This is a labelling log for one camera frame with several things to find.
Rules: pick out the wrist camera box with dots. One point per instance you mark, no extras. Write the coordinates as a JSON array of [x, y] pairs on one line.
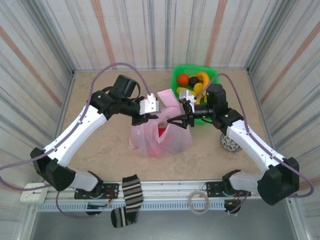
[[186, 95], [150, 106]]

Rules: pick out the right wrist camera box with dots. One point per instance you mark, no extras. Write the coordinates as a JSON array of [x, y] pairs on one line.
[[186, 95]]

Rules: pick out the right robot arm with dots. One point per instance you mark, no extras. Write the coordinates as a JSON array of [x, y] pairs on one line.
[[250, 142]]

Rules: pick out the fake yellow banana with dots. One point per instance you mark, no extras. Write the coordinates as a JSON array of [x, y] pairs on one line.
[[200, 100]]

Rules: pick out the aluminium frame rail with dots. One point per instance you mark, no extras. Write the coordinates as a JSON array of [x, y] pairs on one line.
[[170, 186]]

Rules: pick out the fake bumpy yellow lemon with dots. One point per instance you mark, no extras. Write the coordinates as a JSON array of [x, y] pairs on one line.
[[198, 87]]

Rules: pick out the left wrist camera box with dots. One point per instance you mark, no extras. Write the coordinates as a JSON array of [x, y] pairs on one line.
[[150, 106]]

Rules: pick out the black connector board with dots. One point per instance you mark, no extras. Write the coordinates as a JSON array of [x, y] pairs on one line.
[[96, 207], [231, 203]]

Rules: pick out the black striped sock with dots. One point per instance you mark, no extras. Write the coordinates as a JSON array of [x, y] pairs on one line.
[[131, 195]]

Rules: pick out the fake red apple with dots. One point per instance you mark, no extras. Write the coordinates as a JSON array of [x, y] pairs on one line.
[[162, 131]]

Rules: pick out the pink printed plastic bag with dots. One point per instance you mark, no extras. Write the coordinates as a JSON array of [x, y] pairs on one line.
[[147, 140]]

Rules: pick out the white square clock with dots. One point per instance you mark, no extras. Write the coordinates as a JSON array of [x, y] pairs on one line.
[[33, 197]]

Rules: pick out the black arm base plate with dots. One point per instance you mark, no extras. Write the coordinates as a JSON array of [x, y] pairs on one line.
[[112, 188], [212, 187]]

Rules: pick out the fake orange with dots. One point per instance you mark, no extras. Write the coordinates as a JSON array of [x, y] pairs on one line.
[[183, 79]]

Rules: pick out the fake dark mangosteen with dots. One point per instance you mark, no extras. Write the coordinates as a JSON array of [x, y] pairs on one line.
[[193, 80]]

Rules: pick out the green plastic basket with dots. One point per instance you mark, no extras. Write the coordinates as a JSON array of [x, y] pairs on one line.
[[192, 68]]

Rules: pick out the fake yellow mango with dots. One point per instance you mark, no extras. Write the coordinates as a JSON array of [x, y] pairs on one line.
[[181, 90]]

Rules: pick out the patterned ceramic bowl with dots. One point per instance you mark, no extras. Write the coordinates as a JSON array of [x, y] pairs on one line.
[[228, 143]]

